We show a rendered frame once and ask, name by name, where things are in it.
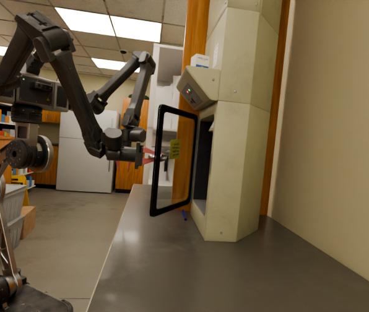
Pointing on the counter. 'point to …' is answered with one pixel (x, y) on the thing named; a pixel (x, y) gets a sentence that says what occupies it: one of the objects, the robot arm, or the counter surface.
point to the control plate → (191, 95)
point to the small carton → (200, 60)
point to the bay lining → (203, 161)
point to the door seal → (160, 160)
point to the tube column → (217, 11)
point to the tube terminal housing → (238, 124)
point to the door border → (158, 155)
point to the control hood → (201, 84)
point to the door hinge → (195, 158)
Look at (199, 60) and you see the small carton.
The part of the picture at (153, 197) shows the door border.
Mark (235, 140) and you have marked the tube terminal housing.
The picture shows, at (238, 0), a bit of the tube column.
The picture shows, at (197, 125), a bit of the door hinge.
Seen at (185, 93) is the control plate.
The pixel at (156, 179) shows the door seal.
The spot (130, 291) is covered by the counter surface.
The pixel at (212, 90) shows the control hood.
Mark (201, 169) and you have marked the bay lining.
